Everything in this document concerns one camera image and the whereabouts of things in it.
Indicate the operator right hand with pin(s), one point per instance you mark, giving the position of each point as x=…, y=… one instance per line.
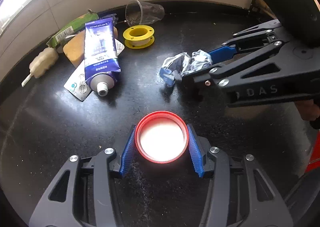
x=308, y=110

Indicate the red jar lid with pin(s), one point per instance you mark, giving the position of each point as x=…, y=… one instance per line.
x=161, y=137

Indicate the clear plastic cup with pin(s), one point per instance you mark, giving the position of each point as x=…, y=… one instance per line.
x=143, y=13

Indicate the red cabinet door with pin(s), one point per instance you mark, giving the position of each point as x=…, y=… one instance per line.
x=314, y=161

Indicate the yellow tape spool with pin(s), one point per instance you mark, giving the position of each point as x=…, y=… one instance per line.
x=139, y=36

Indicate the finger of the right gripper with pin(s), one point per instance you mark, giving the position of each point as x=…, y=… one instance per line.
x=251, y=39
x=273, y=68

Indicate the blue white wrapper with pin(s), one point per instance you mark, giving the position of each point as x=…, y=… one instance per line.
x=174, y=68

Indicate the yellow sponge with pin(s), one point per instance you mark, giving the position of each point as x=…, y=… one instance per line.
x=75, y=48

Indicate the white foam brush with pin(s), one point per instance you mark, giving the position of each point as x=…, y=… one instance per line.
x=41, y=63

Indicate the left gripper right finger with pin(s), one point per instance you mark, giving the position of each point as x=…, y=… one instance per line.
x=240, y=193

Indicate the blue toothpaste tube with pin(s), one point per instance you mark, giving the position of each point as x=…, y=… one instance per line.
x=102, y=68

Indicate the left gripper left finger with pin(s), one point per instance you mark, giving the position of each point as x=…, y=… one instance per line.
x=64, y=202

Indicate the green snack bag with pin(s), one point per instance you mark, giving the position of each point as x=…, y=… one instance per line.
x=72, y=27

